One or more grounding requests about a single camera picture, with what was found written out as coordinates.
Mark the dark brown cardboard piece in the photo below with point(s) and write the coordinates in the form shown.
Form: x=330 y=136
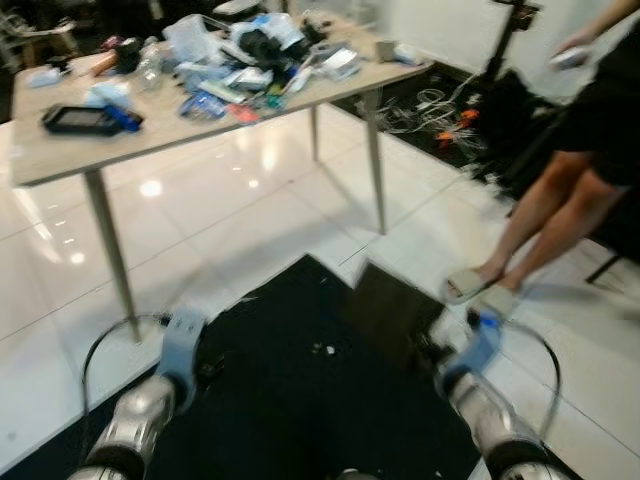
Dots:
x=388 y=310

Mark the person forearm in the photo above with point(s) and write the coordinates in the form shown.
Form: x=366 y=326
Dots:
x=610 y=20

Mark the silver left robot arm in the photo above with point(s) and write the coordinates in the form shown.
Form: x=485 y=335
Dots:
x=135 y=425

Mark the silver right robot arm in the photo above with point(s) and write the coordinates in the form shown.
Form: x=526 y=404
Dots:
x=500 y=425

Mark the person hand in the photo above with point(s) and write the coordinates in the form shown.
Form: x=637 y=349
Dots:
x=578 y=42

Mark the beige slipper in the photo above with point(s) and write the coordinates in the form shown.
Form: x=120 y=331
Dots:
x=500 y=301
x=465 y=286

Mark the black floor mat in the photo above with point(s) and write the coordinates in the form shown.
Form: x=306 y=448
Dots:
x=300 y=420

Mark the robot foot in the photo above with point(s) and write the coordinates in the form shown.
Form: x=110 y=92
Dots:
x=357 y=475

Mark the person in black shorts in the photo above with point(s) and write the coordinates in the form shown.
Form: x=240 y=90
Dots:
x=580 y=190

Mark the orange small tool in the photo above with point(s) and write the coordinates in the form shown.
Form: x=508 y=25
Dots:
x=458 y=128

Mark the black bag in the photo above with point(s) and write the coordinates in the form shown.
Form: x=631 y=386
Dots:
x=520 y=130

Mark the light wooden table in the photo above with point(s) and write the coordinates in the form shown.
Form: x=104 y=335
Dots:
x=150 y=125

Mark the blue plastic packet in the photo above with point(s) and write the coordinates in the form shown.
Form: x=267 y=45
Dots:
x=205 y=105

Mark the blue item on tray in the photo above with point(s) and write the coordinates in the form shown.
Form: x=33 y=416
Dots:
x=124 y=119

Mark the black rectangular tray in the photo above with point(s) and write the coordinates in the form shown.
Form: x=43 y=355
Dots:
x=75 y=119

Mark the pale blue crumpled packet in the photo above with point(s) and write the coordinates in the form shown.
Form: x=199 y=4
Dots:
x=107 y=94

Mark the white small box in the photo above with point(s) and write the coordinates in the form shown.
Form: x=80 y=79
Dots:
x=341 y=62

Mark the small cardboard box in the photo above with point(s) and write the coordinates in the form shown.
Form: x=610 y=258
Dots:
x=385 y=51

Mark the clear plastic bottle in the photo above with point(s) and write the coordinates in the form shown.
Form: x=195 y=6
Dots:
x=151 y=65

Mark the black tripod stand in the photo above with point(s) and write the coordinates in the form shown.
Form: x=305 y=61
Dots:
x=505 y=40

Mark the brown cylinder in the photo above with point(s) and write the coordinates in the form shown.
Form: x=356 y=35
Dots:
x=103 y=64

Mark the black bulky device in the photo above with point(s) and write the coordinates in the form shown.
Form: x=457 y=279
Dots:
x=262 y=46

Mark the clear plastic bag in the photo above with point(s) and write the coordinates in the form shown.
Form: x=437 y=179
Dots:
x=188 y=40

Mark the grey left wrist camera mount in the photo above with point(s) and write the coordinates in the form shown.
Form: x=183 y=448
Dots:
x=182 y=350

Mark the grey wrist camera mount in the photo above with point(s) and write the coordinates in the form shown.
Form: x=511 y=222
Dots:
x=478 y=345
x=182 y=350

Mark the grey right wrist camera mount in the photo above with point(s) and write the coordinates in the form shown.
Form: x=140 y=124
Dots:
x=478 y=345

